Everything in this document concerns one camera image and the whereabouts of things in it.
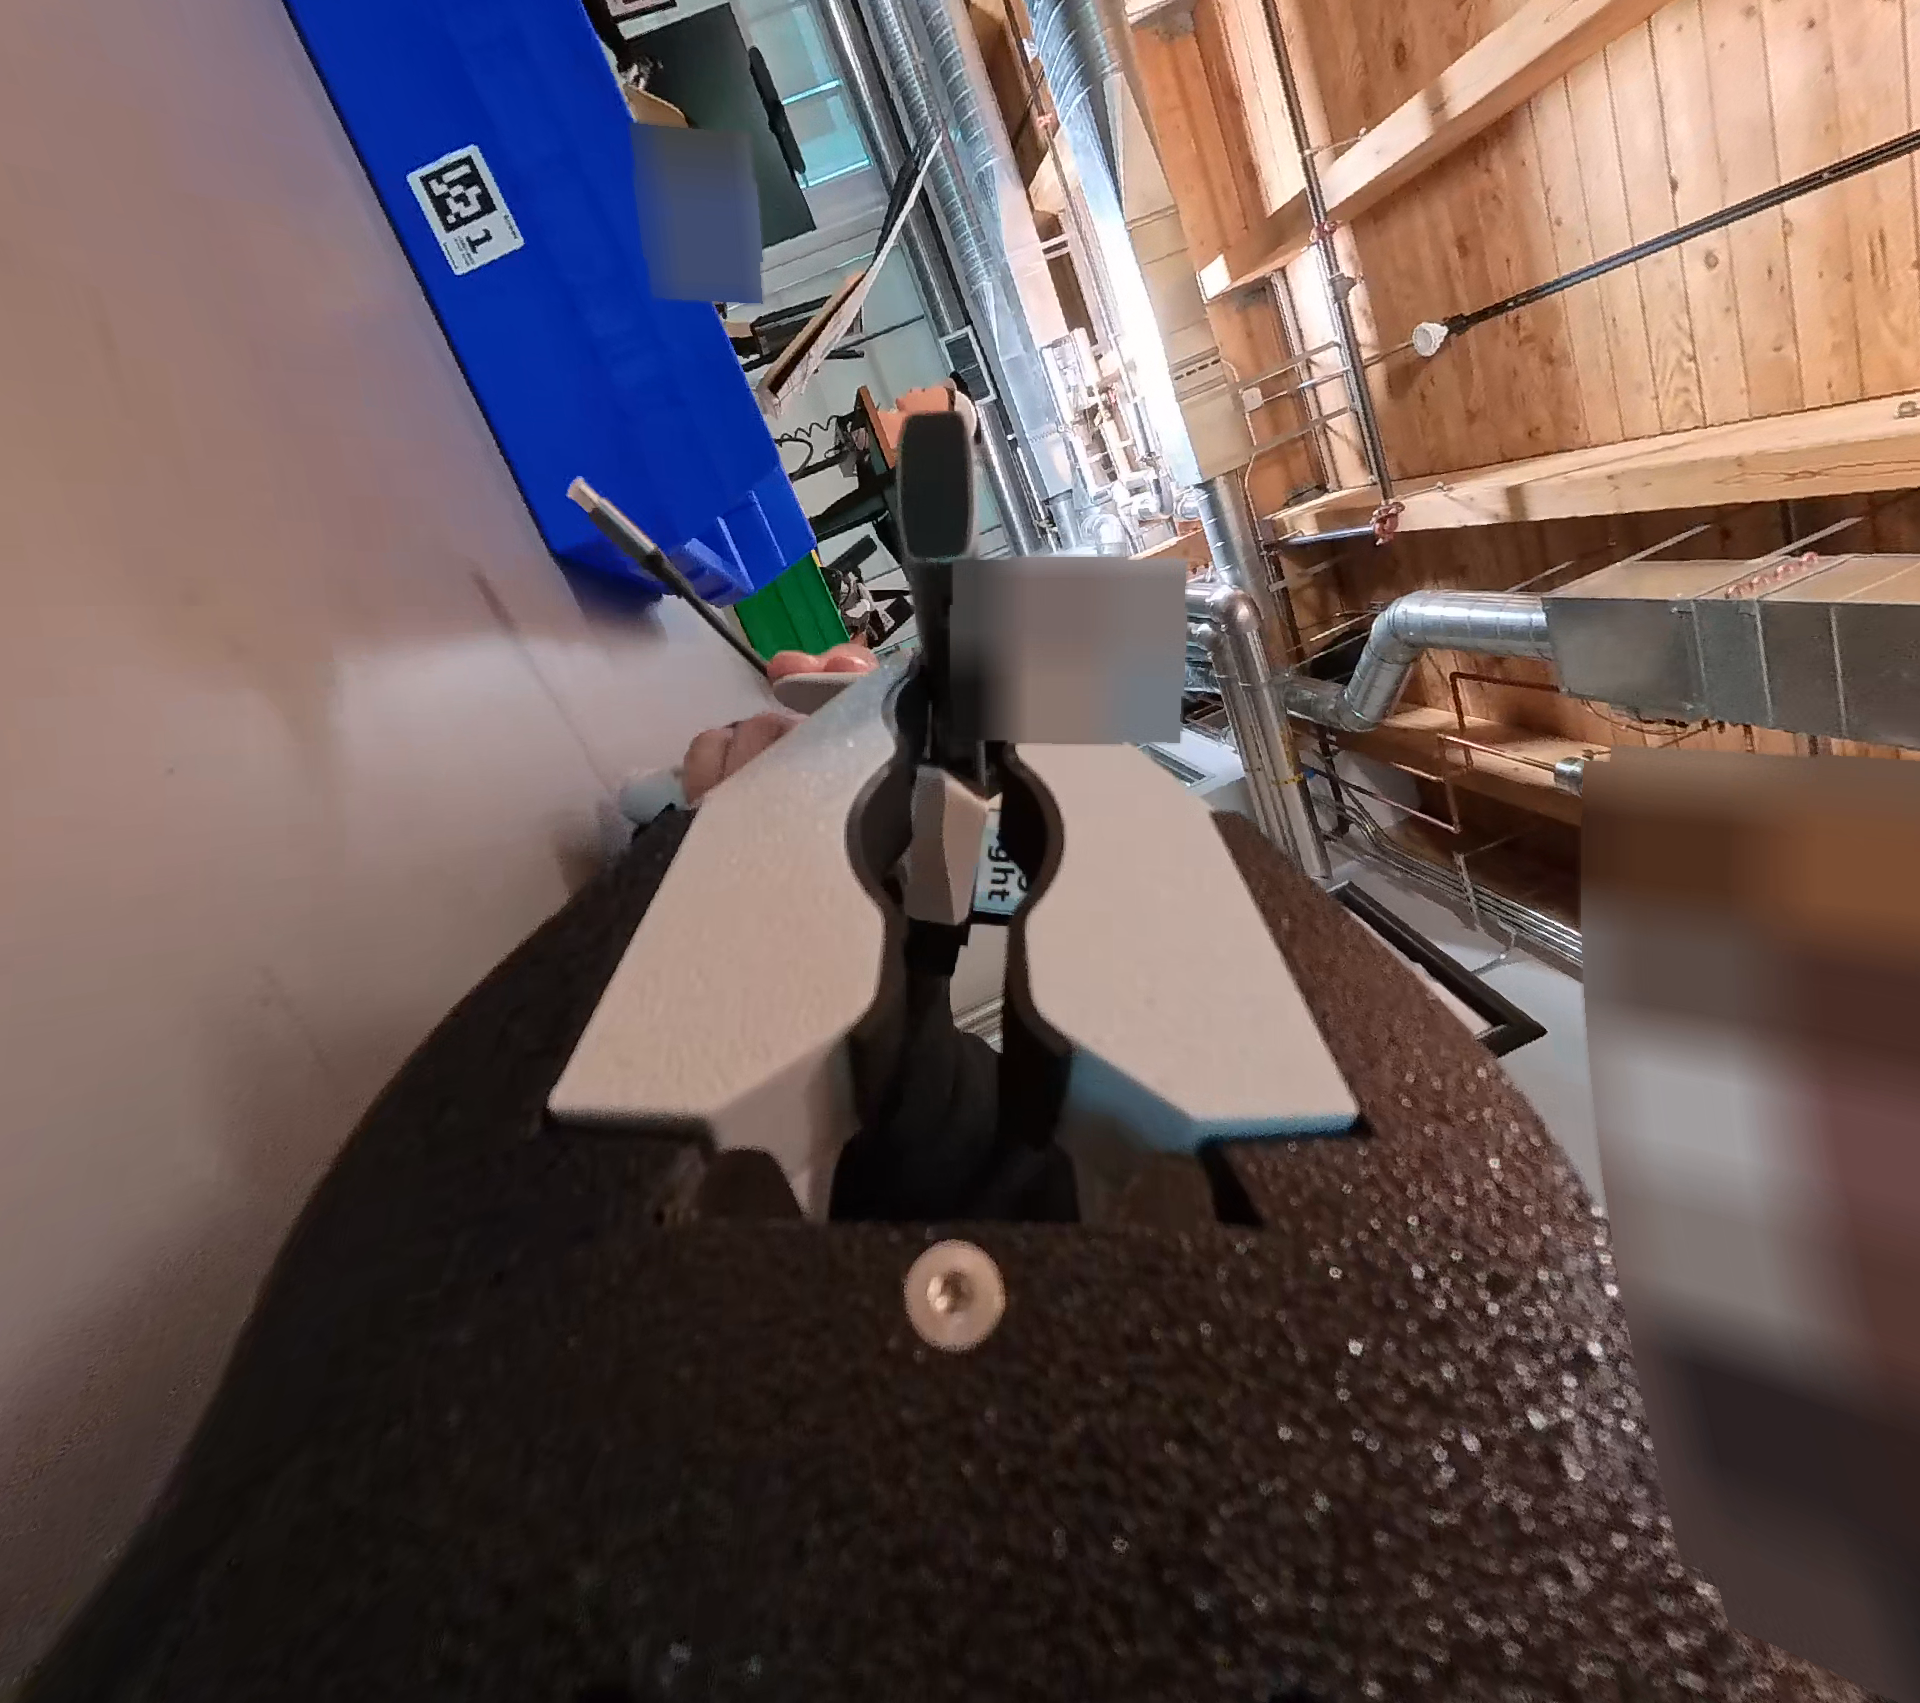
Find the black monitor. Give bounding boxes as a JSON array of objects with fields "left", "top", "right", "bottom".
[{"left": 656, "top": 20, "right": 821, "bottom": 253}]

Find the black framed marker sign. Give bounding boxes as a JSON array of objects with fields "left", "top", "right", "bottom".
[{"left": 1316, "top": 877, "right": 1549, "bottom": 1063}]

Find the green plastic bin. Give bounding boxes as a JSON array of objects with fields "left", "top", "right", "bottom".
[{"left": 731, "top": 551, "right": 836, "bottom": 665}]

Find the person's right hand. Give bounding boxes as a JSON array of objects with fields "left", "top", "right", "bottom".
[{"left": 680, "top": 642, "right": 879, "bottom": 810}]

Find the silver ventilation duct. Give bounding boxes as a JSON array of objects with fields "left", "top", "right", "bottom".
[
  {"left": 959, "top": 0, "right": 1205, "bottom": 493},
  {"left": 780, "top": 0, "right": 1054, "bottom": 537}
]

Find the blue plastic bin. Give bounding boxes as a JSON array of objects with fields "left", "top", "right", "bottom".
[{"left": 236, "top": 0, "right": 821, "bottom": 598}]

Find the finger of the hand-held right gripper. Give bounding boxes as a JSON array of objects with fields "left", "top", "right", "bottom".
[{"left": 900, "top": 765, "right": 991, "bottom": 924}]

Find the grey desk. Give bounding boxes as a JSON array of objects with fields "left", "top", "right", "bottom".
[{"left": 0, "top": 0, "right": 787, "bottom": 1647}]

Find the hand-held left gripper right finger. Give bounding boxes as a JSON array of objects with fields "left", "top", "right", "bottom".
[{"left": 1001, "top": 743, "right": 1364, "bottom": 1154}]

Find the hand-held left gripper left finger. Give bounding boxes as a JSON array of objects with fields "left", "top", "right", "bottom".
[{"left": 546, "top": 665, "right": 917, "bottom": 1174}]

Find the rectangular metal duct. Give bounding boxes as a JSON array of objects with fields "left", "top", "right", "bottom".
[{"left": 1292, "top": 551, "right": 1920, "bottom": 749}]

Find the grey USB hub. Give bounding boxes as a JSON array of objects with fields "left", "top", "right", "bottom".
[{"left": 565, "top": 414, "right": 980, "bottom": 759}]

